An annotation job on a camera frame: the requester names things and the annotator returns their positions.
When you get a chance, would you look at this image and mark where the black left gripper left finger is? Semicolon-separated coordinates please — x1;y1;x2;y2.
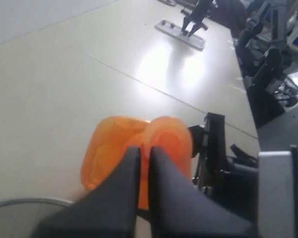
30;147;141;238

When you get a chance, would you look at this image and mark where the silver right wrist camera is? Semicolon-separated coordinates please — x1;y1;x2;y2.
257;145;298;238

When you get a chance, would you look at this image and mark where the steel mesh strainer bowl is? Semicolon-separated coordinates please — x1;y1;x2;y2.
0;197;72;238

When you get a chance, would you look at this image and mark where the background dark robot gripper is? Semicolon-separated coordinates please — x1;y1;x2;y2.
180;0;213;37

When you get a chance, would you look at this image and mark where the orange pump soap bottle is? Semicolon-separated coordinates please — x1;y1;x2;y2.
79;115;192;211

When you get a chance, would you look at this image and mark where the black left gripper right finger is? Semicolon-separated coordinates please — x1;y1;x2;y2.
149;147;256;238

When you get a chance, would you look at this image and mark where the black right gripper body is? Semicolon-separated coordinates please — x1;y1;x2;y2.
188;112;261;209

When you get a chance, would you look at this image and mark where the grey background power strip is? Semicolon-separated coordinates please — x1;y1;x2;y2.
155;19;205;51

